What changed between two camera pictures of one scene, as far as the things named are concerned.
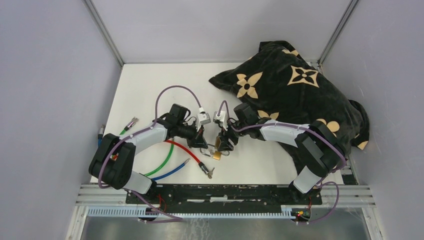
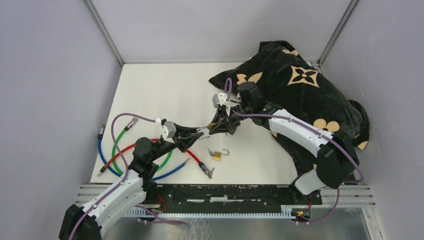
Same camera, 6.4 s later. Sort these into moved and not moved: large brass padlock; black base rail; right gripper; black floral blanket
Moved: large brass padlock; right gripper
Not moved: black base rail; black floral blanket
